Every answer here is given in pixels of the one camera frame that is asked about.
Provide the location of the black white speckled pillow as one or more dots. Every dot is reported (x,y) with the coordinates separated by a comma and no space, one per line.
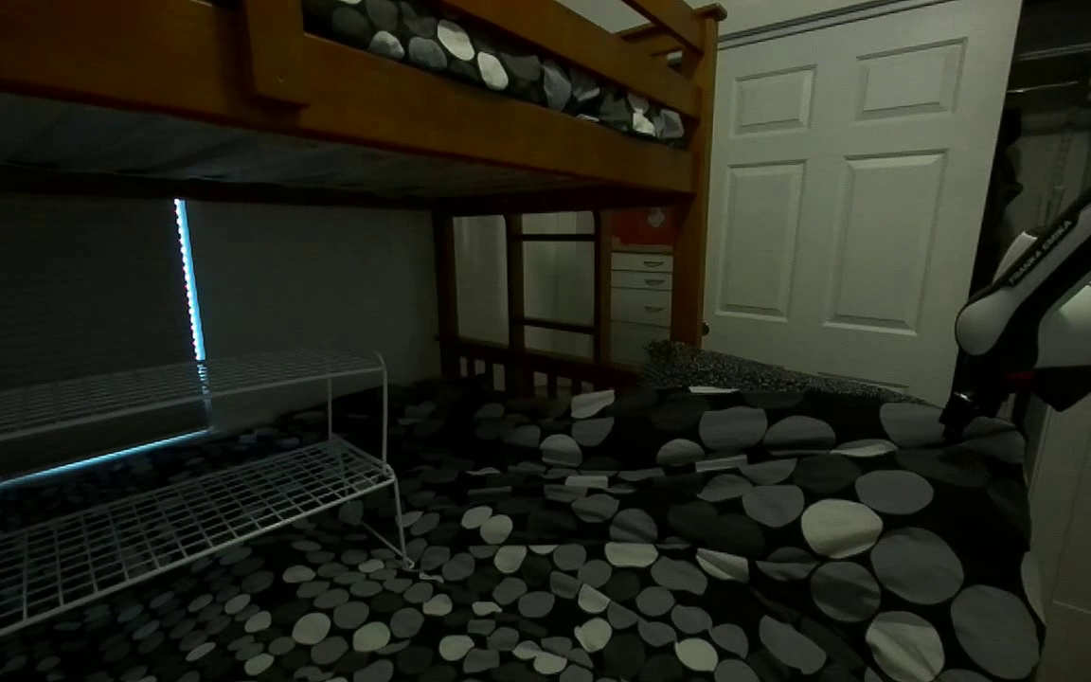
(748,372)

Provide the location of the grey circle patterned bunk blanket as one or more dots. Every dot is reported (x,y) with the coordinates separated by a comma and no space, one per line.
(509,61)

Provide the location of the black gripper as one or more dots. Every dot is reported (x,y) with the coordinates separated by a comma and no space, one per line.
(992,384)

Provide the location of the dark closet shelving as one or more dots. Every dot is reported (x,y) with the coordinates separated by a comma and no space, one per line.
(1064,117)

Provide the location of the dark window blind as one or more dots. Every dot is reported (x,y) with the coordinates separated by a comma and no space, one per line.
(55,315)

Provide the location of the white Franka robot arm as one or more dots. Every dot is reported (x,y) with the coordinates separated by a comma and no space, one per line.
(1079,326)

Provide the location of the red white paper sign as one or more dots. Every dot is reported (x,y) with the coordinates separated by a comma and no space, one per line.
(641,291)

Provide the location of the wooden bunk bed frame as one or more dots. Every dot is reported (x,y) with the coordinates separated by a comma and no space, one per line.
(446,121)

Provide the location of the white panelled closet door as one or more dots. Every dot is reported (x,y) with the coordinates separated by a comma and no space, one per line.
(863,193)

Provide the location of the black blanket with grey circles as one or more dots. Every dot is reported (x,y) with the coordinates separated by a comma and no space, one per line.
(698,542)

